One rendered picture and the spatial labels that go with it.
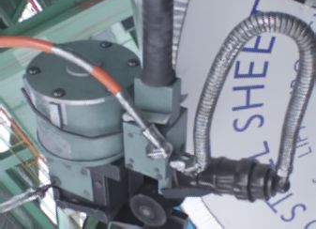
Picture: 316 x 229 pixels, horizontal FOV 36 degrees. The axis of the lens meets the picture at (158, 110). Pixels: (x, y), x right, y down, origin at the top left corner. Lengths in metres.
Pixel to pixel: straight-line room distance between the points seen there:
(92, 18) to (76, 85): 5.09
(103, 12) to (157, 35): 5.13
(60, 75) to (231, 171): 0.26
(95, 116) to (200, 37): 0.23
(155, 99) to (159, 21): 0.10
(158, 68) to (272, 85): 0.30
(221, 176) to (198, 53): 0.19
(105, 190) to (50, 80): 0.18
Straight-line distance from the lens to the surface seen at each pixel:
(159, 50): 0.54
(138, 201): 0.71
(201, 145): 0.57
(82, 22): 5.70
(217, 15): 0.73
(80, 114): 0.59
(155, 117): 0.57
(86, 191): 0.71
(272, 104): 0.83
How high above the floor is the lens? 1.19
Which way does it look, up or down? 9 degrees up
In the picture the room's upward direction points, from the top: 115 degrees counter-clockwise
